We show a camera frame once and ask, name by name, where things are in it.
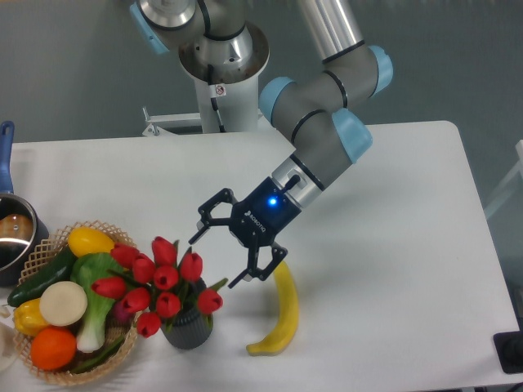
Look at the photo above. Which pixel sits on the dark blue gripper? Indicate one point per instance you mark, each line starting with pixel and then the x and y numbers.
pixel 263 216

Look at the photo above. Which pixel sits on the red tulip bouquet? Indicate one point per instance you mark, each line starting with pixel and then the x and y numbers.
pixel 167 291

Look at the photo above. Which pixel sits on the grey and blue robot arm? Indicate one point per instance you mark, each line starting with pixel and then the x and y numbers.
pixel 315 117

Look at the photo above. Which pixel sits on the dark grey ribbed vase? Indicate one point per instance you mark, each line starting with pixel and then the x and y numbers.
pixel 190 328

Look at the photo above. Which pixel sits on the yellow banana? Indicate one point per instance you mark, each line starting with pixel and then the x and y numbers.
pixel 280 337

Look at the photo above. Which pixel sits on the purple sweet potato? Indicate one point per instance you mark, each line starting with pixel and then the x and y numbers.
pixel 121 314

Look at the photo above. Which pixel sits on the yellow squash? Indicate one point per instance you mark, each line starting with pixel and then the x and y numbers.
pixel 84 240

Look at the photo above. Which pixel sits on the green bean pods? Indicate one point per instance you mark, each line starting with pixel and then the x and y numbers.
pixel 100 358

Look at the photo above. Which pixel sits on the green bok choy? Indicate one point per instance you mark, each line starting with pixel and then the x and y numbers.
pixel 87 269

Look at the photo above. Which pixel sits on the dark green cucumber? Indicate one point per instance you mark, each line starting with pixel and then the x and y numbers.
pixel 57 270

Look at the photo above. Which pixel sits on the round beige bun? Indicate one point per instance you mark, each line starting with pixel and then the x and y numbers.
pixel 63 304

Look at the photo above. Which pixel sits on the woven wicker basket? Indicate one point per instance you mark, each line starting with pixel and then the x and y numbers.
pixel 44 253

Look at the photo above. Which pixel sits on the orange fruit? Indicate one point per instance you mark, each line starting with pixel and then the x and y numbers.
pixel 53 348

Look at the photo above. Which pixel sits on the yellow bell pepper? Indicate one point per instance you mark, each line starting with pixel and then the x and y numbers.
pixel 28 318

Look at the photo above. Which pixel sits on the white garlic piece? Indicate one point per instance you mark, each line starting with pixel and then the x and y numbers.
pixel 5 312

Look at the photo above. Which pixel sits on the black device at edge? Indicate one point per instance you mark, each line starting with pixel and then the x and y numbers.
pixel 508 346

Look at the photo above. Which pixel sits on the white metal base frame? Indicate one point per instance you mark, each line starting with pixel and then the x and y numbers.
pixel 180 119

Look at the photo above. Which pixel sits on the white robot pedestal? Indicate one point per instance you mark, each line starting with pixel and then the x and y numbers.
pixel 226 72

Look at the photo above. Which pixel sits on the blue handled saucepan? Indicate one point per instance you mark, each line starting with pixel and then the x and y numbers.
pixel 21 228

